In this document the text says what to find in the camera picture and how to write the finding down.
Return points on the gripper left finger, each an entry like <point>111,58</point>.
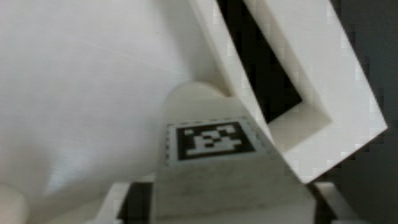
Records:
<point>125,208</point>

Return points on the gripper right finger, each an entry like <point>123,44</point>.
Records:
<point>335,211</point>

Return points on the white table leg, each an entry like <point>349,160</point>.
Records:
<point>225,181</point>

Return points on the white square tabletop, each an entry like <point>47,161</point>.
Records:
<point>97,55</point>

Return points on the white U-shaped fence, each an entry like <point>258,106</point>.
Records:
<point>335,122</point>

